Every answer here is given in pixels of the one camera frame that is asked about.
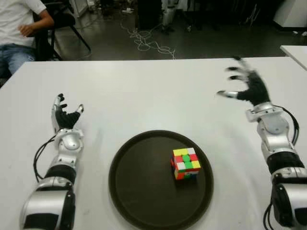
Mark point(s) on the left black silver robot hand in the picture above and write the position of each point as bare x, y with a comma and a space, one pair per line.
62, 118

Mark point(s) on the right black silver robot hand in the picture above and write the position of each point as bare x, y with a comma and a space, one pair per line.
257, 92

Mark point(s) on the multicoloured Rubik's cube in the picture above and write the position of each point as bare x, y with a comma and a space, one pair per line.
185, 163

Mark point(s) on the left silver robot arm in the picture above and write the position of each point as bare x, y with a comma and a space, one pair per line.
50, 203

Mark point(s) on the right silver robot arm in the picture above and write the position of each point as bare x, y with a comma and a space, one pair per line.
285, 167

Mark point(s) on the dark brown round plate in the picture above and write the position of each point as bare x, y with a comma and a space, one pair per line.
144, 191

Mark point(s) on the white side table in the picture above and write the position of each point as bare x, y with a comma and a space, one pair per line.
296, 54

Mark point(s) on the small white floor object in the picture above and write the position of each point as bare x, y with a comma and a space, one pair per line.
304, 33

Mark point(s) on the folded metal stand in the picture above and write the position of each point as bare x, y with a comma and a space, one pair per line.
251, 16

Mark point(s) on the white cabinet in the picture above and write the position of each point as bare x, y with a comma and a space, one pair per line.
291, 13

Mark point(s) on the black office chair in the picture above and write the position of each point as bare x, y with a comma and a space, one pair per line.
62, 19

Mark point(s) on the person in white shirt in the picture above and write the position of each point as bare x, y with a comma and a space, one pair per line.
14, 24

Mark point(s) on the white leaning panel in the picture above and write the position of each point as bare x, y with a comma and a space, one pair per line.
80, 7

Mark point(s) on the white power strip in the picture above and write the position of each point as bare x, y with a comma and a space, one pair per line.
128, 10

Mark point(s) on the black cabinet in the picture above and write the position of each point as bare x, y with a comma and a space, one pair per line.
147, 14

